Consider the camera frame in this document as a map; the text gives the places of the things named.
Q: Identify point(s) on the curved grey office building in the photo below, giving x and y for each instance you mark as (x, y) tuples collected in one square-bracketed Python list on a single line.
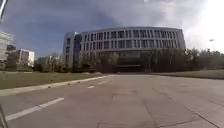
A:
[(126, 40)]

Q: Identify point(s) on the grey paved ground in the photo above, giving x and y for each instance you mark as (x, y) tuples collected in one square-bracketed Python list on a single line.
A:
[(133, 103)]

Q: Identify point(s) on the row of trees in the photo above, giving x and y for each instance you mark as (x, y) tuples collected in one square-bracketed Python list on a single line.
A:
[(166, 61)]

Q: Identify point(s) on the pale concrete kerb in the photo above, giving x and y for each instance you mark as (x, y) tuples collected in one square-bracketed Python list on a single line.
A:
[(43, 86)]

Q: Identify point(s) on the grass field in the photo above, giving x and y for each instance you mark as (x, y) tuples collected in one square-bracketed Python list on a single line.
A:
[(33, 79)]

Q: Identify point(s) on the grass strip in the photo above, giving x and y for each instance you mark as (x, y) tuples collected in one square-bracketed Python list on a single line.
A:
[(196, 74)]

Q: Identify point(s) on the white dashed painted line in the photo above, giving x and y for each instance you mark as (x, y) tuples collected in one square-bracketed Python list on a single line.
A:
[(36, 108)]

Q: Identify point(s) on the small white building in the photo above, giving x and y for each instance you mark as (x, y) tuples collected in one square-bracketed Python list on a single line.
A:
[(22, 58)]

